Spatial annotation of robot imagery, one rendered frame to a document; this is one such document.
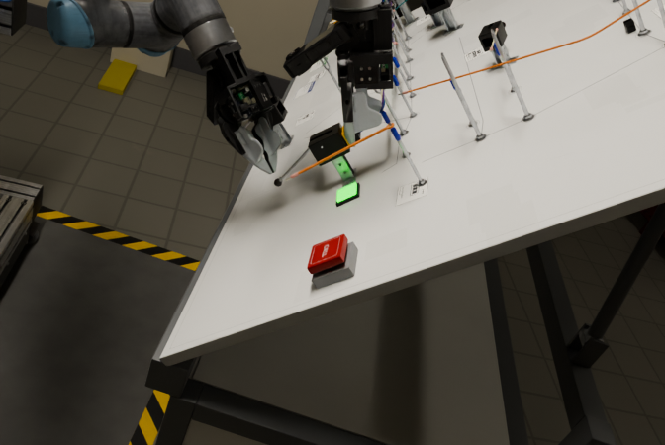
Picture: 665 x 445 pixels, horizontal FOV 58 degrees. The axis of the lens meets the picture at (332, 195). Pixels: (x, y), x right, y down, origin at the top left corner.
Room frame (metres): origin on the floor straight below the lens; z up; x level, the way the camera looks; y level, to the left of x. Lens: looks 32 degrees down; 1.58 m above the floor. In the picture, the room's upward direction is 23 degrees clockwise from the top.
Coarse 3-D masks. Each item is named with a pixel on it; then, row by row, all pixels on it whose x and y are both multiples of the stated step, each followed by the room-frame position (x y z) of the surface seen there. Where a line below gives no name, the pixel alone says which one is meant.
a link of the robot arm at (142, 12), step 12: (132, 12) 0.89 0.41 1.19; (144, 12) 0.91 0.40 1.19; (156, 12) 0.91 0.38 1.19; (144, 24) 0.89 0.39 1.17; (156, 24) 0.91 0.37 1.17; (144, 36) 0.89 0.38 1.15; (156, 36) 0.91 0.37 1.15; (168, 36) 0.92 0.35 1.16; (180, 36) 0.93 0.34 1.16; (144, 48) 0.93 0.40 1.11; (156, 48) 0.93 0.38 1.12; (168, 48) 0.95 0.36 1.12
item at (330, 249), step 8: (328, 240) 0.64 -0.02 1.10; (336, 240) 0.63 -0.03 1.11; (344, 240) 0.63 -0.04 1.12; (312, 248) 0.63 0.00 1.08; (320, 248) 0.63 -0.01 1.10; (328, 248) 0.62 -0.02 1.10; (336, 248) 0.61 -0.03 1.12; (344, 248) 0.62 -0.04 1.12; (312, 256) 0.61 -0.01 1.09; (320, 256) 0.61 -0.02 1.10; (328, 256) 0.60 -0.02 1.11; (336, 256) 0.60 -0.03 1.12; (344, 256) 0.61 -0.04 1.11; (312, 264) 0.60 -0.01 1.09; (320, 264) 0.59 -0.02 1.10; (328, 264) 0.59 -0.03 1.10; (336, 264) 0.60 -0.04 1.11; (312, 272) 0.59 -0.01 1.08
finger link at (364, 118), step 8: (352, 96) 0.84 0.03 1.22; (360, 96) 0.84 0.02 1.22; (352, 104) 0.83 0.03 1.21; (360, 104) 0.84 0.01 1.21; (360, 112) 0.84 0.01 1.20; (368, 112) 0.84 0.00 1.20; (376, 112) 0.85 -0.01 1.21; (360, 120) 0.84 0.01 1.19; (368, 120) 0.84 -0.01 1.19; (376, 120) 0.84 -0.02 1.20; (344, 128) 0.83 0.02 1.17; (352, 128) 0.83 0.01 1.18; (360, 128) 0.84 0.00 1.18; (368, 128) 0.84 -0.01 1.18; (352, 136) 0.84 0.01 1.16
